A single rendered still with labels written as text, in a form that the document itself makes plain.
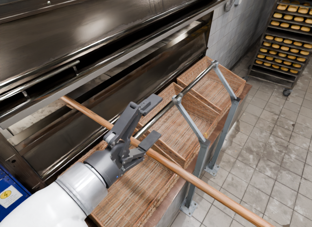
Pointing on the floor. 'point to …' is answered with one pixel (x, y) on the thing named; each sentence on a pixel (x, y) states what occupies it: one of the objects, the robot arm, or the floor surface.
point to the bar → (212, 168)
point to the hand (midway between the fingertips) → (155, 118)
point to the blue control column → (4, 184)
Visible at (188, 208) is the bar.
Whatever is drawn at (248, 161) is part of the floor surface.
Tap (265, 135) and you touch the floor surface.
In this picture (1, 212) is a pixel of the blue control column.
